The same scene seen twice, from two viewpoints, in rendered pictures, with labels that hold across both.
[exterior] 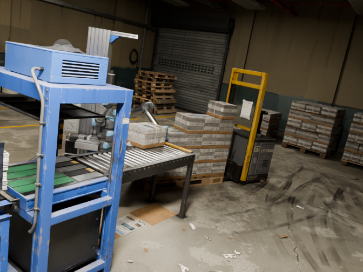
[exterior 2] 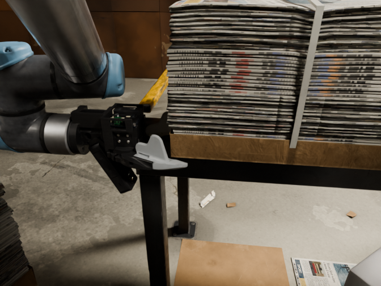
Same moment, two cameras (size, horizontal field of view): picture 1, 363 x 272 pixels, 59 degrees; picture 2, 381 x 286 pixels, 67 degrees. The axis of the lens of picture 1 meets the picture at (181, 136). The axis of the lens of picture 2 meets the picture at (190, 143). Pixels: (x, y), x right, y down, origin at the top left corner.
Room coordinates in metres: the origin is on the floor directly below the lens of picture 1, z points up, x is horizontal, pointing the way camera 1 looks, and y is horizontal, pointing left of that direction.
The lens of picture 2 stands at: (4.06, 0.79, 1.05)
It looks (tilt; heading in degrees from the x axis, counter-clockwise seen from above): 28 degrees down; 242
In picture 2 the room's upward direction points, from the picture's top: straight up
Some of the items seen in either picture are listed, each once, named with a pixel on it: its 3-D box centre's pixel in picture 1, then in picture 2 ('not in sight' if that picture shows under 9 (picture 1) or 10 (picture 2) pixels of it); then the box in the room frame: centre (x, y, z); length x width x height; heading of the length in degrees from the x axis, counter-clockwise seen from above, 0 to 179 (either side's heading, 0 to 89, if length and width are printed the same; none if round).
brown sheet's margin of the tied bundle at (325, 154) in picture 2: (139, 143); (337, 118); (3.57, 0.47, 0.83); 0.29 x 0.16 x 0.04; 55
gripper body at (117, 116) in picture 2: not in sight; (110, 133); (3.97, 0.31, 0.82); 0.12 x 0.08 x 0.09; 146
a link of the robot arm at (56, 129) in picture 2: not in sight; (68, 133); (4.03, 0.26, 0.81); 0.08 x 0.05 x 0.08; 56
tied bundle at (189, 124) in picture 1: (189, 123); not in sight; (4.71, -0.08, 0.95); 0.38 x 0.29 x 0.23; 36
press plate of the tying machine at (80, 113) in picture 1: (53, 110); not in sight; (2.37, 0.99, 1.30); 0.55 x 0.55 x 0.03; 56
